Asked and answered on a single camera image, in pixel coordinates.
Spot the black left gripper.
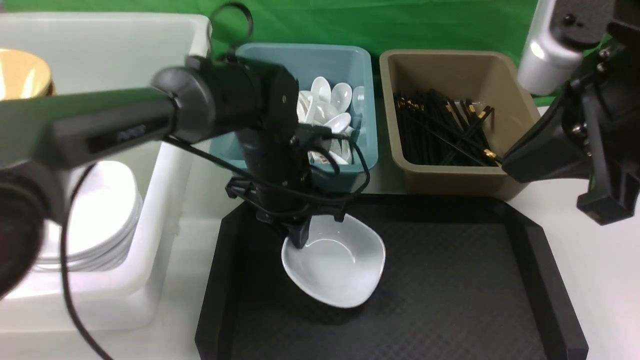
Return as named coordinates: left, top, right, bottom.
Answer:
left=225, top=125, right=351, bottom=249

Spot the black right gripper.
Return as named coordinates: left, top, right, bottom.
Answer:
left=502, top=20, right=639, bottom=226

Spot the white square dish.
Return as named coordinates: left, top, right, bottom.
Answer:
left=280, top=214, right=387, bottom=309

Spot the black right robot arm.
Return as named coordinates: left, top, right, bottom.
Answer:
left=502, top=0, right=640, bottom=226

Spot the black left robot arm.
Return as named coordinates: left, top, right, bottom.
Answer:
left=1, top=55, right=352, bottom=296

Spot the brown plastic chopstick bin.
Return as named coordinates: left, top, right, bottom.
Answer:
left=379, top=48, right=540, bottom=201

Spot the pile of white spoons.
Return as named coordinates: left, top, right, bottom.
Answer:
left=296, top=76, right=366, bottom=166

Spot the white plastic tub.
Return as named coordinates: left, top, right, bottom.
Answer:
left=0, top=12, right=211, bottom=334

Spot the green backdrop cloth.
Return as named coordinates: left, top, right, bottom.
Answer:
left=1, top=0, right=538, bottom=66

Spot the pile of black chopsticks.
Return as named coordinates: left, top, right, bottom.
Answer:
left=393, top=89, right=502, bottom=167

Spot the black serving tray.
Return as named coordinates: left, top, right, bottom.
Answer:
left=194, top=194, right=589, bottom=360

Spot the teal plastic spoon bin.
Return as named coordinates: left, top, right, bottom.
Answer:
left=209, top=43, right=378, bottom=193

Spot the stack of white dishes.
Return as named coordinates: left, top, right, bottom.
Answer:
left=65, top=161, right=143, bottom=272

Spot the stack of tan bowls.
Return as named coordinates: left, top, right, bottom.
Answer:
left=0, top=48, right=57, bottom=101

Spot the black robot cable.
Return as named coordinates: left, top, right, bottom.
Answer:
left=59, top=2, right=372, bottom=360

